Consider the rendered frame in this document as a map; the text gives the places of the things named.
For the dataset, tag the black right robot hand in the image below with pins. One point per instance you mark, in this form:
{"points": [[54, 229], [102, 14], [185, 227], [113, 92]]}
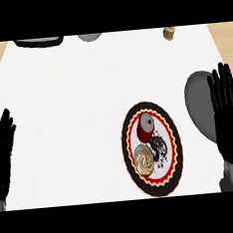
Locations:
{"points": [[230, 128]]}

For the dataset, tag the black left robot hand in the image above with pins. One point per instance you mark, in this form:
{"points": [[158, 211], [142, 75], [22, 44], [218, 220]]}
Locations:
{"points": [[2, 155]]}

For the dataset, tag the grey pan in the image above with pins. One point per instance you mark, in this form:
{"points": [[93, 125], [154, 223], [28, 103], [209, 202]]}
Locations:
{"points": [[199, 104]]}

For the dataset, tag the red can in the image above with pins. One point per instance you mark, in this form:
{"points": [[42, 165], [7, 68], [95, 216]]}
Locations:
{"points": [[145, 128]]}

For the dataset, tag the black red patterned plate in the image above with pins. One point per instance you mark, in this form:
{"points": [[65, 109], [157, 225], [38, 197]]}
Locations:
{"points": [[132, 160]]}

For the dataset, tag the beige swirled cupcake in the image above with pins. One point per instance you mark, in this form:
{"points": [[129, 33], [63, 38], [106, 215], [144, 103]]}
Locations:
{"points": [[144, 160]]}

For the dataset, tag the small tan jar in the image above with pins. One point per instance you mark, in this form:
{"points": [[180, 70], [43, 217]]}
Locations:
{"points": [[169, 33]]}

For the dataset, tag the black flat tray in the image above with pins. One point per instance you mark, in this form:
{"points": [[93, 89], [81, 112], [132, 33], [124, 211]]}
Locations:
{"points": [[38, 42]]}

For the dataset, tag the grey round bowl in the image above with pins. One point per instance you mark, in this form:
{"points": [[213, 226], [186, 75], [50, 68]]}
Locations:
{"points": [[90, 37]]}

